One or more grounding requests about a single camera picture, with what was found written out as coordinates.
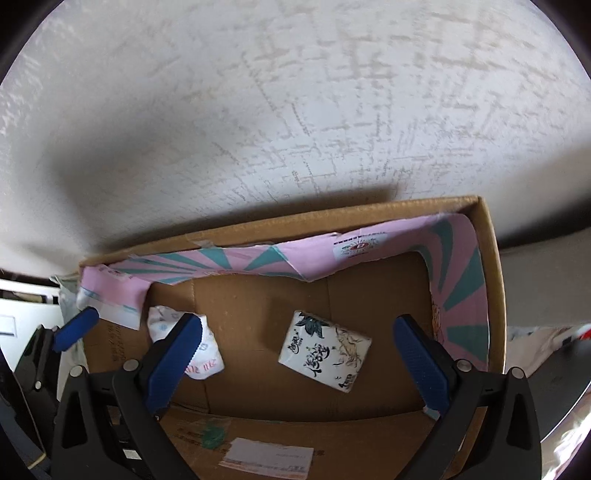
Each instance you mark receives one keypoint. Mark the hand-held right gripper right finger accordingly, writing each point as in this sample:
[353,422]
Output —
[422,364]

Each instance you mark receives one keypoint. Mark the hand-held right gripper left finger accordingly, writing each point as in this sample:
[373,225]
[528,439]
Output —
[175,364]

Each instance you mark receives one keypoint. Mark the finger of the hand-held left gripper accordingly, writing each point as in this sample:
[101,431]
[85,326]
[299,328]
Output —
[76,328]

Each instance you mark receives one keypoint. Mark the white packet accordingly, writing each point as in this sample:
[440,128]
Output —
[207,360]

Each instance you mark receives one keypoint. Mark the cardboard box with pink lining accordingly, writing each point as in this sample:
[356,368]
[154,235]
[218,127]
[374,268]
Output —
[258,323]

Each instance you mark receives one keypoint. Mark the white tissue pack black print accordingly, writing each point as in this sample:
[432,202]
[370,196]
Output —
[323,353]

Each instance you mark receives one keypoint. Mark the white door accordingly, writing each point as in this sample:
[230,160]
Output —
[23,318]

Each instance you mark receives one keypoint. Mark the white printed bag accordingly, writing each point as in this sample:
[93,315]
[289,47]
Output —
[554,339]

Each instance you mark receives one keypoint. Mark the grey padded cushion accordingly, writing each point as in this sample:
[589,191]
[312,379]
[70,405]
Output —
[545,281]

